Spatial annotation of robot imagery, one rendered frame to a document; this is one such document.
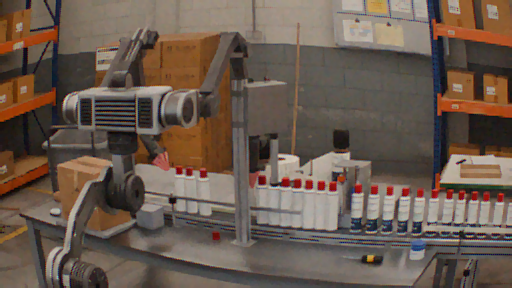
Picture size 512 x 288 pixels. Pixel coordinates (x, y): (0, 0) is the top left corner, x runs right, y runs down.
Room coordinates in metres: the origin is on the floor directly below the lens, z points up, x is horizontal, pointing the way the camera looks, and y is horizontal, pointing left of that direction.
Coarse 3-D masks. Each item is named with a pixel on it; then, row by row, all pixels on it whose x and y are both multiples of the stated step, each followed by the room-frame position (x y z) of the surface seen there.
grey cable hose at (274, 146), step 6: (276, 132) 3.21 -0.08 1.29; (270, 138) 3.19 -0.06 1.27; (276, 138) 3.18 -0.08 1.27; (270, 144) 3.19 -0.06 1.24; (276, 144) 3.19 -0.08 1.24; (270, 150) 3.19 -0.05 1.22; (276, 150) 3.18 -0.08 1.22; (270, 156) 3.20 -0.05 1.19; (276, 156) 3.18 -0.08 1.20; (270, 162) 3.19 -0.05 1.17; (276, 162) 3.19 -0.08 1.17; (276, 168) 3.18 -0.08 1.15; (276, 174) 3.18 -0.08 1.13; (276, 180) 3.19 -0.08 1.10; (276, 186) 3.18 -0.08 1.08
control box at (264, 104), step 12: (252, 84) 3.20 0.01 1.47; (264, 84) 3.20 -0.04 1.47; (276, 84) 3.21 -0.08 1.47; (252, 96) 3.16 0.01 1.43; (264, 96) 3.18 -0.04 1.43; (276, 96) 3.21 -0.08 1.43; (252, 108) 3.16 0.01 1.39; (264, 108) 3.18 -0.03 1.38; (276, 108) 3.21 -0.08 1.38; (252, 120) 3.16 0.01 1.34; (264, 120) 3.18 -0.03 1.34; (276, 120) 3.21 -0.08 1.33; (252, 132) 3.16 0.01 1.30; (264, 132) 3.18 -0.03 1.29
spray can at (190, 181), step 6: (186, 168) 3.48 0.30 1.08; (192, 168) 3.48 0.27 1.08; (186, 174) 3.48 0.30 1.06; (192, 174) 3.48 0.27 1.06; (186, 180) 3.47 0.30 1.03; (192, 180) 3.47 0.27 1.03; (186, 186) 3.47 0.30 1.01; (192, 186) 3.47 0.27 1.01; (186, 192) 3.47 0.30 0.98; (192, 192) 3.47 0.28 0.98; (186, 204) 3.48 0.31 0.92; (192, 204) 3.47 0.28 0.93; (192, 210) 3.47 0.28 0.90
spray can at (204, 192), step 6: (204, 168) 3.47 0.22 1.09; (204, 174) 3.44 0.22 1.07; (198, 180) 3.45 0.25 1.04; (204, 180) 3.44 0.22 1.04; (198, 186) 3.45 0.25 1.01; (204, 186) 3.43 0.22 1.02; (198, 192) 3.45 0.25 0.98; (204, 192) 3.43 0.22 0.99; (210, 192) 3.45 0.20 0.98; (198, 198) 3.45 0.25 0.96; (204, 198) 3.43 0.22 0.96; (210, 198) 3.45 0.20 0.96; (204, 204) 3.43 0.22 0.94; (210, 204) 3.45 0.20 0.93; (204, 210) 3.43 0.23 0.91; (210, 210) 3.45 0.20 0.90; (204, 216) 3.43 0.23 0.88
